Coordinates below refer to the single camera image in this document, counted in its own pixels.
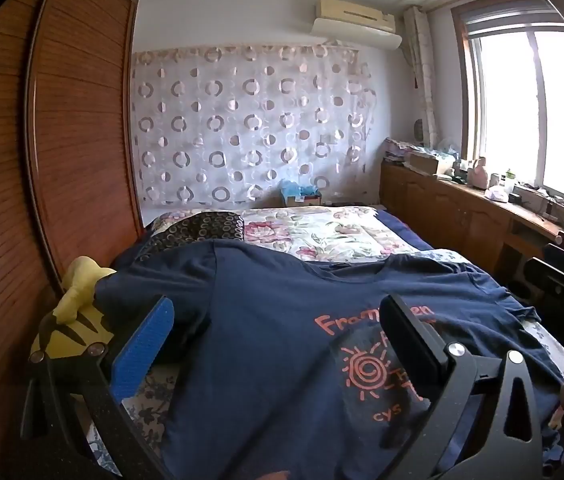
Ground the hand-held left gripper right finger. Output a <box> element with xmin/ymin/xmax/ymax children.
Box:
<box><xmin>379</xmin><ymin>294</ymin><xmax>548</xmax><ymax>480</ymax></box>

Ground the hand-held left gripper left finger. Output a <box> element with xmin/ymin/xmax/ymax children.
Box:
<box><xmin>19</xmin><ymin>295</ymin><xmax>177</xmax><ymax>480</ymax></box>

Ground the navy printed T-shirt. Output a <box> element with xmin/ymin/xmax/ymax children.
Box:
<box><xmin>94</xmin><ymin>239</ymin><xmax>564</xmax><ymax>480</ymax></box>

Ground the blue floral bed sheet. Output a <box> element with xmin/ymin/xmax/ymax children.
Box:
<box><xmin>84</xmin><ymin>247</ymin><xmax>564</xmax><ymax>480</ymax></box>

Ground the yellow plush toy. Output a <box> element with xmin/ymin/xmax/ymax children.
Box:
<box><xmin>29</xmin><ymin>256</ymin><xmax>117</xmax><ymax>401</ymax></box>

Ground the low wooden cabinet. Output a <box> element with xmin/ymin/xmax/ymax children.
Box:
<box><xmin>379</xmin><ymin>160</ymin><xmax>564</xmax><ymax>311</ymax></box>

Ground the dark circle-patterned cloth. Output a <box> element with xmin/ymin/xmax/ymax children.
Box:
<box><xmin>134</xmin><ymin>210</ymin><xmax>247</xmax><ymax>263</ymax></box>

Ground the pink bag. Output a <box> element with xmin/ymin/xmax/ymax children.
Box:
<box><xmin>467</xmin><ymin>156</ymin><xmax>490</xmax><ymax>190</ymax></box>

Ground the floral quilt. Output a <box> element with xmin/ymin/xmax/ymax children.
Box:
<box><xmin>144</xmin><ymin>205</ymin><xmax>415</xmax><ymax>266</ymax></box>

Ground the wood-framed window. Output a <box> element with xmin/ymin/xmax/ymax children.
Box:
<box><xmin>454</xmin><ymin>0</ymin><xmax>564</xmax><ymax>221</ymax></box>

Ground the small cardboard box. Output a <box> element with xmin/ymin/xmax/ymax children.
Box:
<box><xmin>279</xmin><ymin>191</ymin><xmax>323</xmax><ymax>207</ymax></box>

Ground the flat cardboard box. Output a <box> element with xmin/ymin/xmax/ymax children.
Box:
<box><xmin>407</xmin><ymin>152</ymin><xmax>455</xmax><ymax>176</ymax></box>

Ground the clear plastic bag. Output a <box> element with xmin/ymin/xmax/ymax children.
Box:
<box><xmin>432</xmin><ymin>137</ymin><xmax>463</xmax><ymax>161</ymax></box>

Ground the pile of folded fabrics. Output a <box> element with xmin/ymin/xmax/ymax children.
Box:
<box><xmin>384</xmin><ymin>137</ymin><xmax>413</xmax><ymax>163</ymax></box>

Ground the wooden slatted wardrobe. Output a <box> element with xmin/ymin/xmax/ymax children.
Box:
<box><xmin>0</xmin><ymin>0</ymin><xmax>145</xmax><ymax>480</ymax></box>

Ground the pale patterned curtain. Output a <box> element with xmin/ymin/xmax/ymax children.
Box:
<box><xmin>403</xmin><ymin>5</ymin><xmax>438</xmax><ymax>146</ymax></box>

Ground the circle-patterned wall cloth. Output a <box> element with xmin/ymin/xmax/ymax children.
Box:
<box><xmin>132</xmin><ymin>42</ymin><xmax>380</xmax><ymax>208</ymax></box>

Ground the cream wall air conditioner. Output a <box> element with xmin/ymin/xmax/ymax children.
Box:
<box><xmin>310</xmin><ymin>0</ymin><xmax>403</xmax><ymax>51</ymax></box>

